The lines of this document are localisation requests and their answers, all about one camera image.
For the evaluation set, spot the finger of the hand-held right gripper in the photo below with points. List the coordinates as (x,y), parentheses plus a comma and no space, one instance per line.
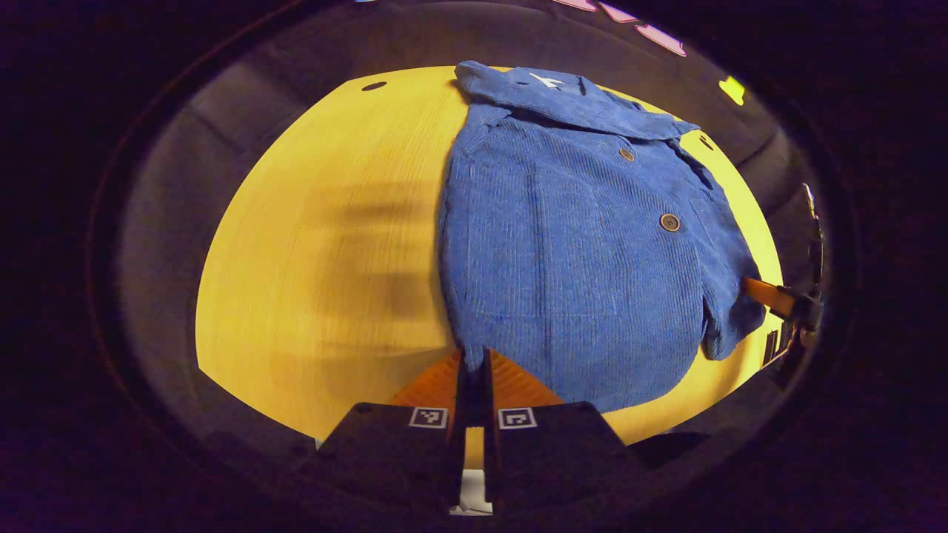
(769,295)

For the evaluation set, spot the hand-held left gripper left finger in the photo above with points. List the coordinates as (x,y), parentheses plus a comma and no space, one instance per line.
(400,451)

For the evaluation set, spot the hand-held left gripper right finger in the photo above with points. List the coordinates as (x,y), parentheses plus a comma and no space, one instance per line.
(548,451)

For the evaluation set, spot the black backdrop cloth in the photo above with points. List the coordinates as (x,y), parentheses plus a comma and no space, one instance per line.
(159,222)

